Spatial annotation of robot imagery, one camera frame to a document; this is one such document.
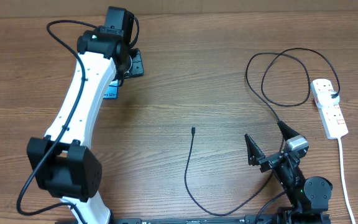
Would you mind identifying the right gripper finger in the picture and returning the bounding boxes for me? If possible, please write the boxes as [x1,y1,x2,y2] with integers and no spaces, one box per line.
[244,134,265,166]
[277,121,300,141]

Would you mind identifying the blue Samsung Galaxy smartphone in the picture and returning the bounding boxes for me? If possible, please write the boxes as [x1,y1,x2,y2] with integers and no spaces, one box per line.
[103,80,119,100]

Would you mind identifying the black USB charging cable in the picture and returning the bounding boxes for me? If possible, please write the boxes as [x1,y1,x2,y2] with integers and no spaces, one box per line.
[184,47,341,217]

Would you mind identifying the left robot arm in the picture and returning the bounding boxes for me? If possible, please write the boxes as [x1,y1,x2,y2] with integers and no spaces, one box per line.
[27,6,144,223]

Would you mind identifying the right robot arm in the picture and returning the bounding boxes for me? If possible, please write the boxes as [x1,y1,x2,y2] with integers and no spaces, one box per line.
[244,121,333,224]

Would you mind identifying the white charger plug adapter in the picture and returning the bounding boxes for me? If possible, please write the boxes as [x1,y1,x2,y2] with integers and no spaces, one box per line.
[314,91,340,108]

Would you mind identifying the white power strip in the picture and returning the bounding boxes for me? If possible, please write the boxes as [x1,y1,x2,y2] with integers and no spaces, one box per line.
[310,79,348,139]

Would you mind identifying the white power strip cord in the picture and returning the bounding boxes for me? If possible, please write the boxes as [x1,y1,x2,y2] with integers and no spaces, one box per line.
[337,138,356,224]

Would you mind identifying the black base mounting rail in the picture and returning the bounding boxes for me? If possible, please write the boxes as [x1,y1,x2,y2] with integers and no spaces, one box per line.
[54,213,332,224]

